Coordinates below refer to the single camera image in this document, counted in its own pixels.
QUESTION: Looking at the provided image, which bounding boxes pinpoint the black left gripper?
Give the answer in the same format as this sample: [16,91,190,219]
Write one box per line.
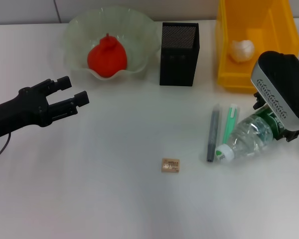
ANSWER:
[0,76,90,141]

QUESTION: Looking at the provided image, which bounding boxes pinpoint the clear water bottle green label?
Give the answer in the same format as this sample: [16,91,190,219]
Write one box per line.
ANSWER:
[215,109,289,163]

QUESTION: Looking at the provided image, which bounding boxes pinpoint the red-orange fruit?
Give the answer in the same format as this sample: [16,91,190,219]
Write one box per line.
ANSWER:
[87,32,129,78]

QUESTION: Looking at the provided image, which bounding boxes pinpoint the white garlic bulb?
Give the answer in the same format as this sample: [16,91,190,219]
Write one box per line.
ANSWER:
[229,39,256,63]

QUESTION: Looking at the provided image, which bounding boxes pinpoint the mint green pen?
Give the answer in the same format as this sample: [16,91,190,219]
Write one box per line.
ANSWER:
[221,104,240,146]

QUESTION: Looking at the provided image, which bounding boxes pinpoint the grey pen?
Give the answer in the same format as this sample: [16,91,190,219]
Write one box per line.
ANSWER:
[206,104,221,163]

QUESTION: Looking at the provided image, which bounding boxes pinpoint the pale green glass fruit plate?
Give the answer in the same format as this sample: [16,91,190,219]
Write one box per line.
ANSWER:
[62,6,161,81]

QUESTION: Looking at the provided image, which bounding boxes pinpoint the black mesh pen holder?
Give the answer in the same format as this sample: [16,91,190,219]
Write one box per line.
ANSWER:
[159,21,201,87]

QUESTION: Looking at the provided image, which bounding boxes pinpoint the small beige eraser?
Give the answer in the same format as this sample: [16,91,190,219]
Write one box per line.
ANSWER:
[161,158,180,174]

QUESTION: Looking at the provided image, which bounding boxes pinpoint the yellow plastic storage bin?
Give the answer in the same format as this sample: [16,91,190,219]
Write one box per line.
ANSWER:
[215,0,299,93]

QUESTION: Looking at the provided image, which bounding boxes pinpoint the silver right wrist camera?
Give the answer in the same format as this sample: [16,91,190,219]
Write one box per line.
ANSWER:
[250,51,299,131]

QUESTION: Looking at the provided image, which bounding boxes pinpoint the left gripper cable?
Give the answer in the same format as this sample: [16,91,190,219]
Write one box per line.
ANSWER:
[0,133,12,162]

